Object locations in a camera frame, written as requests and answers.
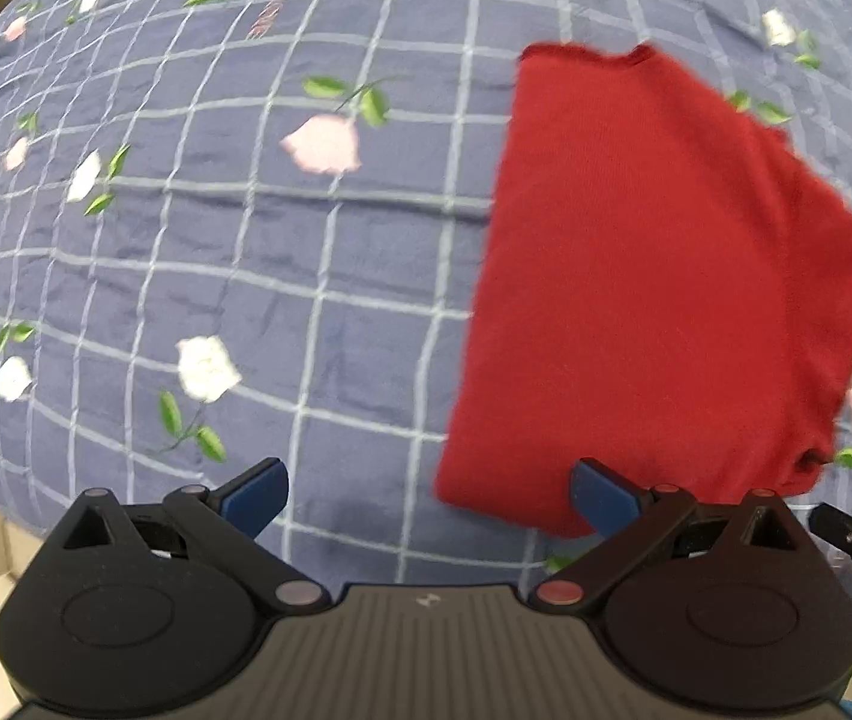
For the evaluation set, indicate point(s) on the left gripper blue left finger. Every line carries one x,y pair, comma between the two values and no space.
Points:
220,527

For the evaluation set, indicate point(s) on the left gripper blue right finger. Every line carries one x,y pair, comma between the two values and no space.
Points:
635,524

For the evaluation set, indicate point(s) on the red knit sweater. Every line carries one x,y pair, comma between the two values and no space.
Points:
667,288

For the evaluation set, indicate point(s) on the blue floral checked quilt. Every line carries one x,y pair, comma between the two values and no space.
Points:
231,229

